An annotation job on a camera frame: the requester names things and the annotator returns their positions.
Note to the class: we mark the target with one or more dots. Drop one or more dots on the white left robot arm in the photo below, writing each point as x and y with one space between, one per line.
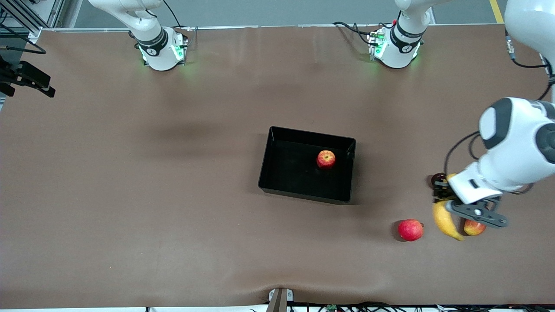
516 138

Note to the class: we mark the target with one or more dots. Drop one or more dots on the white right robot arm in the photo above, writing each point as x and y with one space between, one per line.
151 30

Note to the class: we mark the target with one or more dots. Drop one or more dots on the aluminium frame profile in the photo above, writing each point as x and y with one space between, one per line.
26 17

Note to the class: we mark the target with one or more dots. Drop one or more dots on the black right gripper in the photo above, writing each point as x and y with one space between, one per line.
17 74

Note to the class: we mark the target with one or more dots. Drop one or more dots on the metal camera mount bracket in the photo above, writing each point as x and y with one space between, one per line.
279 299

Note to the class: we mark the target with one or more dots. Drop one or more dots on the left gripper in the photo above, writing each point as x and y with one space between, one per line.
441 187

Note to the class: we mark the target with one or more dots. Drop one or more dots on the dark purple plum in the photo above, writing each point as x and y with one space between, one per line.
438 177

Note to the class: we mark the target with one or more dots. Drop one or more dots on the black plastic box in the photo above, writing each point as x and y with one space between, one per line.
295 177

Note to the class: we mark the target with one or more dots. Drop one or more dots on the red yellow mango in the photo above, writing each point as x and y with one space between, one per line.
474 228

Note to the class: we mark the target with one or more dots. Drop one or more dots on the red yellow apple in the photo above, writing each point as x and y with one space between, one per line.
326 159

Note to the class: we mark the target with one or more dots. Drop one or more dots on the red pomegranate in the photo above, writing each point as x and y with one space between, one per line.
410 230

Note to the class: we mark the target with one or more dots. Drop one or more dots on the yellow banana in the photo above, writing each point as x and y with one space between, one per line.
443 221

